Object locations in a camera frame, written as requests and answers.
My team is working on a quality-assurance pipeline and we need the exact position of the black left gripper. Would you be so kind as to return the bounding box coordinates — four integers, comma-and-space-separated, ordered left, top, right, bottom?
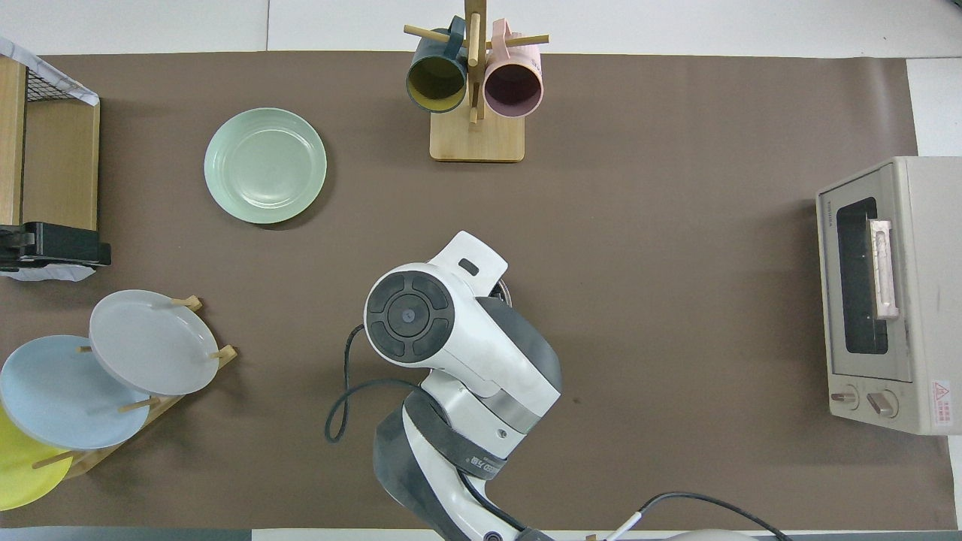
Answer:
0, 222, 112, 271

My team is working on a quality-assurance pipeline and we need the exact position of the grey plate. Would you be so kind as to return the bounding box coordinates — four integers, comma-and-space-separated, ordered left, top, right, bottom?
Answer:
89, 289, 221, 397

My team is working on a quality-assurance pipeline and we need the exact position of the light blue plate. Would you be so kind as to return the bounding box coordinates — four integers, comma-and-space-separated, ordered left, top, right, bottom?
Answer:
0, 334, 151, 451

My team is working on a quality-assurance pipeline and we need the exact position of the wooden plate rack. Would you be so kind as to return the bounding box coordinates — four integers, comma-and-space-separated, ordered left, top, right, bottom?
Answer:
30, 295, 238, 480

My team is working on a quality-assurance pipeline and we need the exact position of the light green plate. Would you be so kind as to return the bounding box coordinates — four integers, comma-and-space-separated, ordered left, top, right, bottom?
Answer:
204, 107, 328, 225

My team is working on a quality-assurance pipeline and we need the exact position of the yellow plate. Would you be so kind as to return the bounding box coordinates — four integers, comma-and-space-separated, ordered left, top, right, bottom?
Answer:
0, 406, 74, 512

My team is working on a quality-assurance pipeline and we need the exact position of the white paper sheet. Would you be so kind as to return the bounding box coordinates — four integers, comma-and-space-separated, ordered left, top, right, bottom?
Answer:
0, 263, 97, 283

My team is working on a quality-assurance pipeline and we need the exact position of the white patterned paper bag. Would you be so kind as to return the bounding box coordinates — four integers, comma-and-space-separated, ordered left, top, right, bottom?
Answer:
0, 36, 100, 106

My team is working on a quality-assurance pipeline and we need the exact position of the dark teal mug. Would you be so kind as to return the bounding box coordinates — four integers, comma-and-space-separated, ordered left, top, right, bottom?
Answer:
406, 17, 470, 114

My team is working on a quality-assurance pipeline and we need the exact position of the wooden mug rack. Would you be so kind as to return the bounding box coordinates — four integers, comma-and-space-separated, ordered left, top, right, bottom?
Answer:
404, 0, 549, 163

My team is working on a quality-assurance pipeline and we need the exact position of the pink ribbed mug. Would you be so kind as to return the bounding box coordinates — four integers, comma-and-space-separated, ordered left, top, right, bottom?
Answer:
483, 19, 543, 119

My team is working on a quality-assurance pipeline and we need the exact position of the brown table mat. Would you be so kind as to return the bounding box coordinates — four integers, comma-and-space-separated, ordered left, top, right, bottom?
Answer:
0, 51, 959, 530

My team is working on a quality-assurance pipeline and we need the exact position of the beige toaster oven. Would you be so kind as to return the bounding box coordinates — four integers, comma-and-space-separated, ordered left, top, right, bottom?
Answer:
816, 156, 962, 437

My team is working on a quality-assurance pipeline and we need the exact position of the black wire basket frame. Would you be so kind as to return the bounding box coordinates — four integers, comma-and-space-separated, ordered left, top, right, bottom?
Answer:
25, 62, 97, 104

